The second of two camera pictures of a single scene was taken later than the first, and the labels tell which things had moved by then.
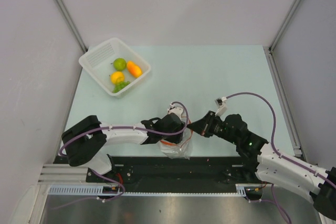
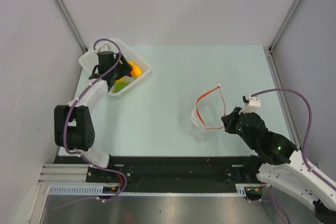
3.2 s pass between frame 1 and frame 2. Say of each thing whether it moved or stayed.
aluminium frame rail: stayed
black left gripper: moved
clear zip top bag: moved
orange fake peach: stayed
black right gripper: moved
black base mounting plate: stayed
